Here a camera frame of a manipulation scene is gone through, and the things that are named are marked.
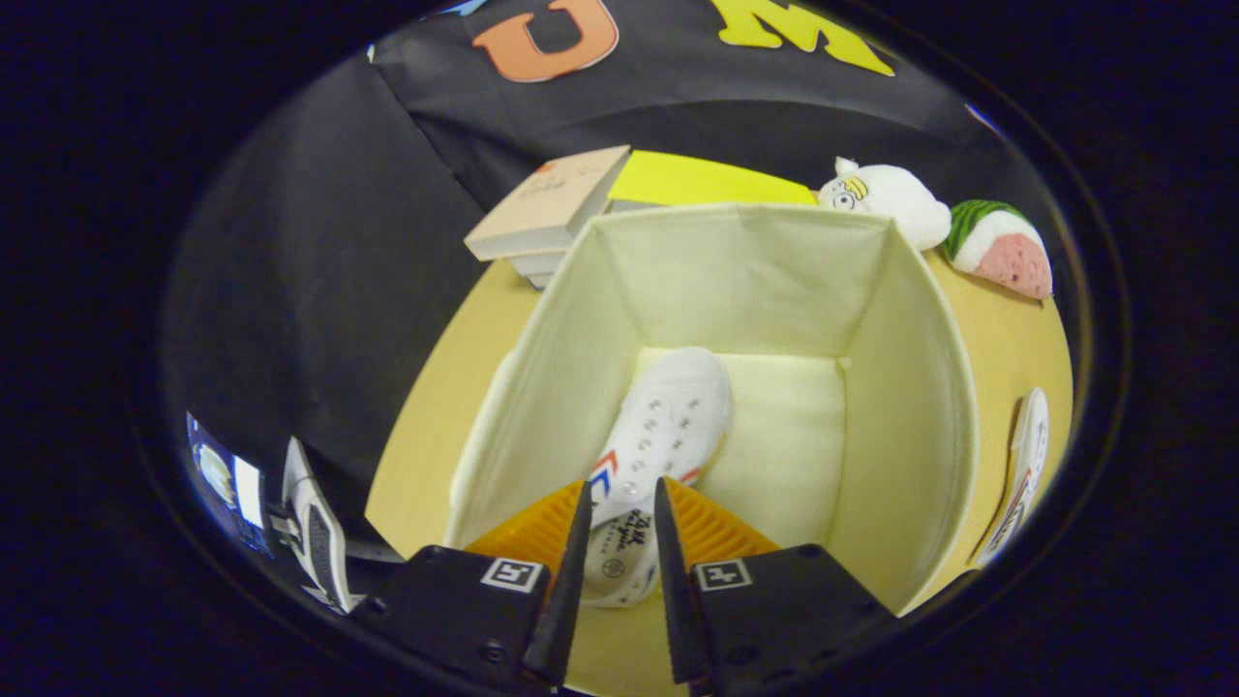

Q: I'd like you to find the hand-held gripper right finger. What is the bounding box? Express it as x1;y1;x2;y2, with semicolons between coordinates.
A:
653;476;898;697

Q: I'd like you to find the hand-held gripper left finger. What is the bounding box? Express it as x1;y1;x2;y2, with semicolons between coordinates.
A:
350;479;594;693

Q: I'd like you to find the white striped canvas shoe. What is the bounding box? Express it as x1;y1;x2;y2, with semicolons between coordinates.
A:
581;347;734;609
973;387;1051;568

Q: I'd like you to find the pale green fabric storage box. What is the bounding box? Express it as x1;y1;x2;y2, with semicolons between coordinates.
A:
443;201;981;617

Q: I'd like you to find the white device with dark grille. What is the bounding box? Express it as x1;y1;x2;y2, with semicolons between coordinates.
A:
281;436;357;616

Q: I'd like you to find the beige book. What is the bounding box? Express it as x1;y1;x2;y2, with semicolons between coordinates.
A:
464;145;632;262

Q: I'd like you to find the yellow book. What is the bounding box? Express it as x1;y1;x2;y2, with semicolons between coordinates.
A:
608;150;819;214

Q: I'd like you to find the white plush toy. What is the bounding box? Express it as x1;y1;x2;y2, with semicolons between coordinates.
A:
818;157;952;253

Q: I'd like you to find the watermelon slice plush toy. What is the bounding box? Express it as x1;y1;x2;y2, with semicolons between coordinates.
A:
944;199;1054;301

